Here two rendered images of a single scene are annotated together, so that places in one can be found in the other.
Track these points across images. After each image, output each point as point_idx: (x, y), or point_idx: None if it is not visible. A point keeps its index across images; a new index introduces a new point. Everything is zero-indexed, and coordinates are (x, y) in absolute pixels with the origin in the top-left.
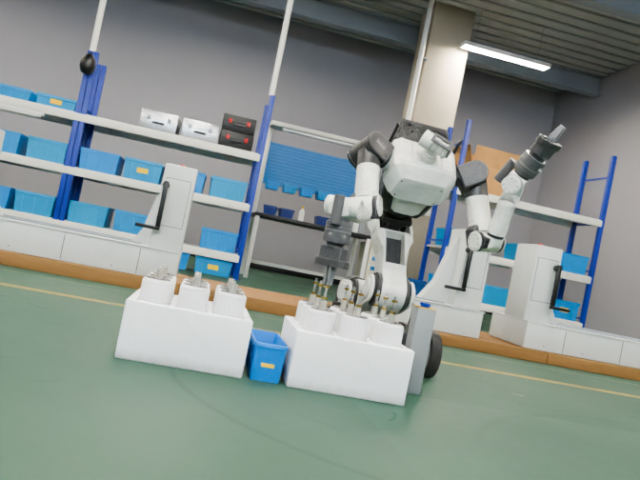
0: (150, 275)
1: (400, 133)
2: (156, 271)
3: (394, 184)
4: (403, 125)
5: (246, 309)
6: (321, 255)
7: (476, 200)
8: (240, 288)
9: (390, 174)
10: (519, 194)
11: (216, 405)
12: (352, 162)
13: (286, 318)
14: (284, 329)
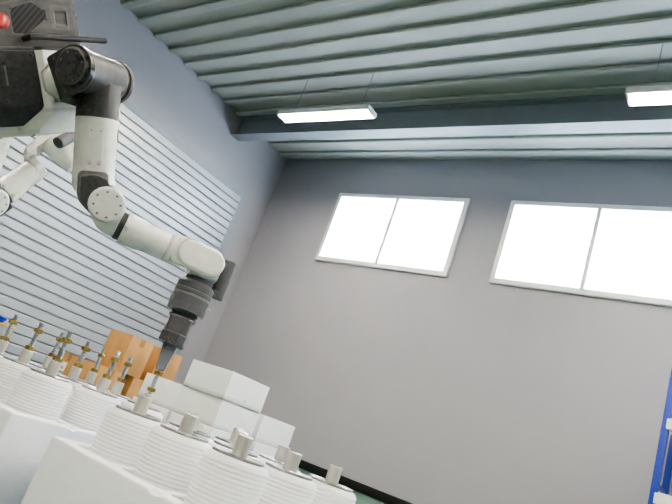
0: (339, 486)
1: (66, 29)
2: (340, 474)
3: (59, 131)
4: (74, 18)
5: (73, 440)
6: (186, 335)
7: (10, 142)
8: (131, 408)
9: (70, 118)
10: (37, 155)
11: None
12: (85, 87)
13: (40, 423)
14: (33, 444)
